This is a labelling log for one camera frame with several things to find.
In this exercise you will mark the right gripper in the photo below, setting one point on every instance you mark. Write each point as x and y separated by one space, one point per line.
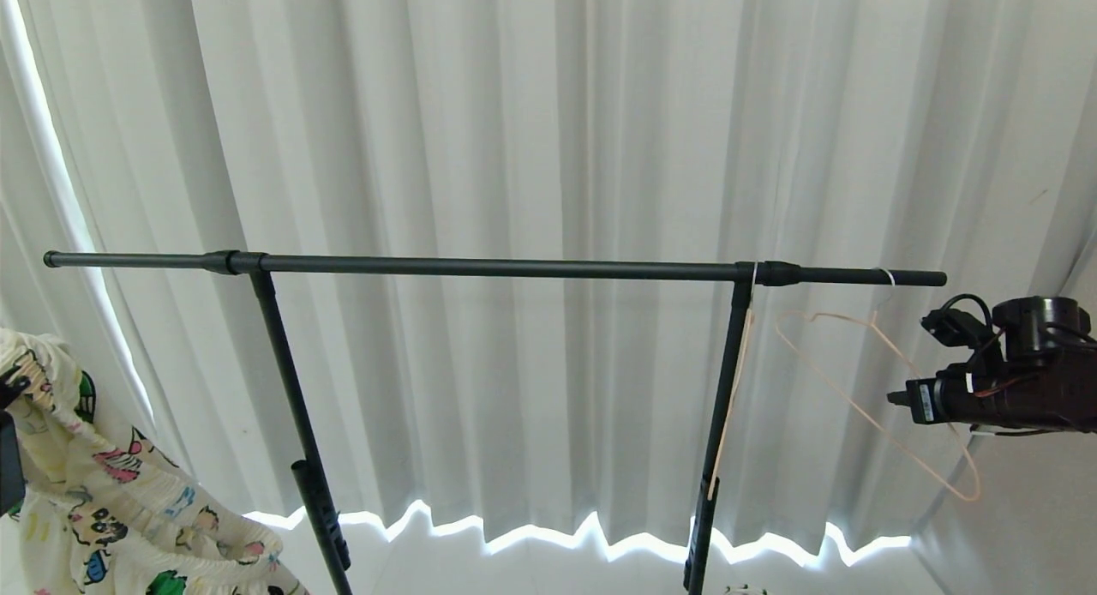
956 396

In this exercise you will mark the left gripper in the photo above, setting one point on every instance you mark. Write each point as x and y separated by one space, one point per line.
10 466

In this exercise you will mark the pink clothes hanger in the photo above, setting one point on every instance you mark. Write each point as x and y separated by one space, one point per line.
731 406
865 418

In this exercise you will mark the cream printed garment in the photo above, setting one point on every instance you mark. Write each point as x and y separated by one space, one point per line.
103 509

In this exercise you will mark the black clothes rack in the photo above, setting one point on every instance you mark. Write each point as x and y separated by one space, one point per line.
514 267

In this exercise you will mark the white curtain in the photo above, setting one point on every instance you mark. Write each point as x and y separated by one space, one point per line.
514 106

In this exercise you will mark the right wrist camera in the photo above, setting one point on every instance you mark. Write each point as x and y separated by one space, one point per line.
951 327

